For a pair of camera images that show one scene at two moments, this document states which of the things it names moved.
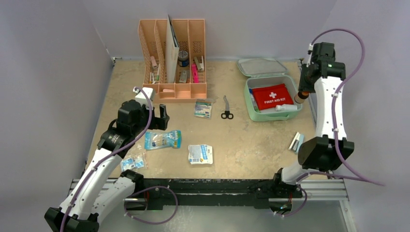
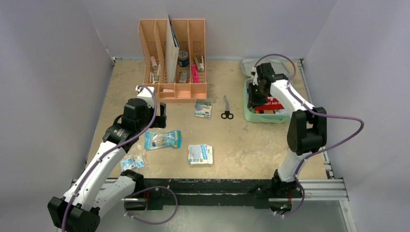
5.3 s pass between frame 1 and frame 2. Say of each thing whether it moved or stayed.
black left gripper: stayed
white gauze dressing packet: stayed
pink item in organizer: stayed
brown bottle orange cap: moved
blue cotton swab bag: stayed
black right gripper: moved
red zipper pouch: moved
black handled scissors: stayed
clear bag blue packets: stayed
